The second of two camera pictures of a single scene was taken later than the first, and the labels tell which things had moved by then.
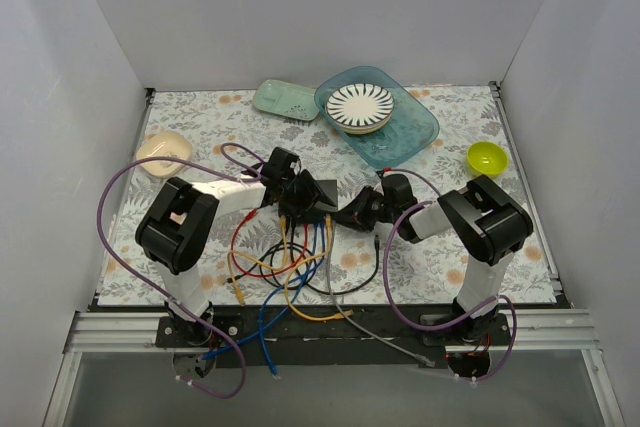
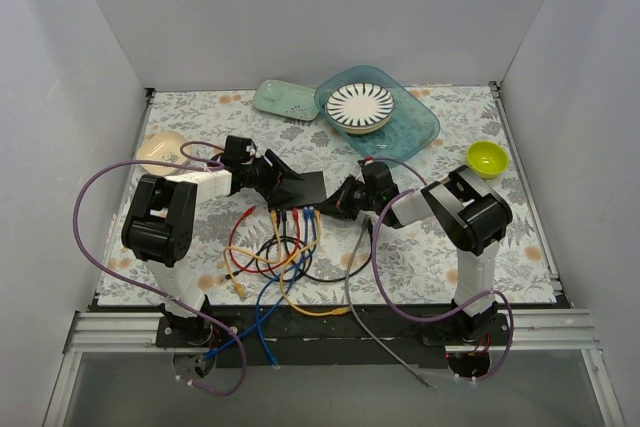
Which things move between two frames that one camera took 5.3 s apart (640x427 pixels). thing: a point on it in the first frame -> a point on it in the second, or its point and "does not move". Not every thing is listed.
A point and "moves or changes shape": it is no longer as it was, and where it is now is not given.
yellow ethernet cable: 305,259 moves or changes shape
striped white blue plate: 360,108 does not move
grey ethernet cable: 420,359 -> 366,221
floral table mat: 226,198 does not move
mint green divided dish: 286,99 does not move
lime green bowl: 487,158 does not move
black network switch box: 319,212 moves or changes shape
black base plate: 334,336 does not move
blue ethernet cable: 287,287 moves or changes shape
